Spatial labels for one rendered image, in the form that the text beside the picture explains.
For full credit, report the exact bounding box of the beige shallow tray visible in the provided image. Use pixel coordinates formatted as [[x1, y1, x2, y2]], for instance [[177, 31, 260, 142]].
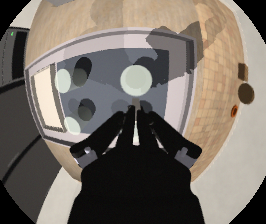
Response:
[[30, 65, 68, 134]]

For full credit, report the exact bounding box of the clear glass cylinder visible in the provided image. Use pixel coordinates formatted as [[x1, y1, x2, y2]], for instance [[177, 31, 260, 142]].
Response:
[[55, 68, 87, 93], [120, 65, 152, 96], [133, 123, 139, 142], [64, 106, 92, 135]]

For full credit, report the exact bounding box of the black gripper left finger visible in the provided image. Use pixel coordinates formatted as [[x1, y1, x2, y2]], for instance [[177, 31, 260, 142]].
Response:
[[69, 98, 136, 176]]

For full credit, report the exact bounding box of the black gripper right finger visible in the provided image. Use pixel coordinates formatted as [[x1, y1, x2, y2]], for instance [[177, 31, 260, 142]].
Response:
[[136, 98, 202, 176]]

